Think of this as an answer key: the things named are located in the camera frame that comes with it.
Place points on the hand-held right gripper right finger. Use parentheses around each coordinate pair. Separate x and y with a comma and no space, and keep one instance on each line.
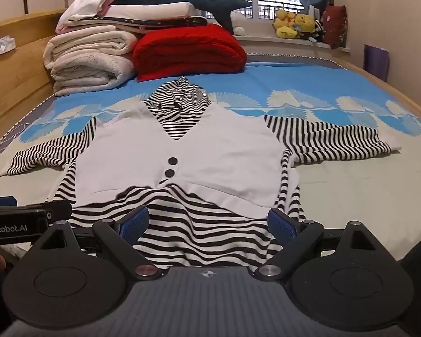
(282,227)

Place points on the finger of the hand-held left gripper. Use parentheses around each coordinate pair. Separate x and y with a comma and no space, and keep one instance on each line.
(0,201)

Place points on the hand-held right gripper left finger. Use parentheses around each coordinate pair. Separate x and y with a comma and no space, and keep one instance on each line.
(137,222)

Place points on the striped and white hooded top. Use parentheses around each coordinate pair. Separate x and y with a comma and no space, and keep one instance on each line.
(196,154)

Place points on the blue printed bed sheet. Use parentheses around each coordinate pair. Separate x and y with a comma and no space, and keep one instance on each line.
(336,87)

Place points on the cream fleece folded blanket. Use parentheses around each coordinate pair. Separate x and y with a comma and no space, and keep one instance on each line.
(91,73)
(87,44)

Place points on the tissue box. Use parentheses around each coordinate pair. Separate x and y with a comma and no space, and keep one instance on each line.
(3,45)

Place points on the purple box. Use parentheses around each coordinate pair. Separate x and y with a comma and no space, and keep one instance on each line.
(376,61)

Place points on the dark star-print folded blanket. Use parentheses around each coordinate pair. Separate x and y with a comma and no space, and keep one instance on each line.
(168,23)

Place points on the yellow plush toy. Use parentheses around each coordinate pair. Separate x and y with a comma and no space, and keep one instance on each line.
(285,23)
(306,23)

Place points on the white plush toy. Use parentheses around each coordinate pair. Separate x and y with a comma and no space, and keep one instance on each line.
(237,23)

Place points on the dark red cushion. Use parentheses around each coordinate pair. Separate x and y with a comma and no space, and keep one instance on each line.
(335,24)

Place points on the cream folded quilt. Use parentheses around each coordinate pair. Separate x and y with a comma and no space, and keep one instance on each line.
(144,10)

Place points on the pink and white cloth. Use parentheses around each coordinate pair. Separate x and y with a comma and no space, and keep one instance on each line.
(86,3)

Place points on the wooden bed frame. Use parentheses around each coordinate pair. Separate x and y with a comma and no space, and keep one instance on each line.
(17,84)

